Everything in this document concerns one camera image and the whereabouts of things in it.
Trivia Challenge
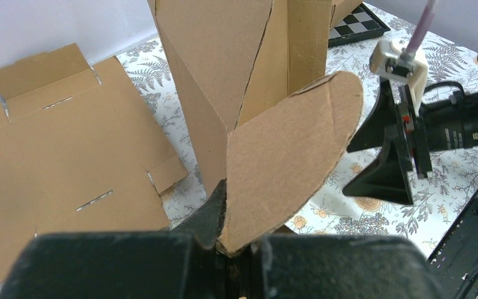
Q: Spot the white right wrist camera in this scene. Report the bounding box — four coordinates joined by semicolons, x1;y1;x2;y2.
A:
369;39;429;116

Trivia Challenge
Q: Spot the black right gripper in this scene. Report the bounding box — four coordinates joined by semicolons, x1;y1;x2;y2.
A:
342;77;433;206

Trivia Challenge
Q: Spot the cardboard box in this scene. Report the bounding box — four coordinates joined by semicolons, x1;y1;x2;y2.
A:
149;1;363;256

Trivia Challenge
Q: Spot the black white chessboard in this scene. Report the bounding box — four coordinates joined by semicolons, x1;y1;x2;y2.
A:
328;4;391;48

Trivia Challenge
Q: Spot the flat cardboard sheet stack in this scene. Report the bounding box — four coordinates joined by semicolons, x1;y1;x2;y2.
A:
0;44;187;283

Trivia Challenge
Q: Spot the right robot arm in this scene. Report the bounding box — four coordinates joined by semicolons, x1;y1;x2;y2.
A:
342;40;478;205

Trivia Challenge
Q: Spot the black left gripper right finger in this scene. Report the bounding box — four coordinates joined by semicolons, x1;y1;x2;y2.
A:
249;234;444;298

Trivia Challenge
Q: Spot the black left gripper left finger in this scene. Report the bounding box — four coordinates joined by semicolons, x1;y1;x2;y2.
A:
0;180;227;298

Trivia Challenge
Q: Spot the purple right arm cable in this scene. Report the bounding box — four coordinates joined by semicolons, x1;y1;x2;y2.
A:
403;0;440;57

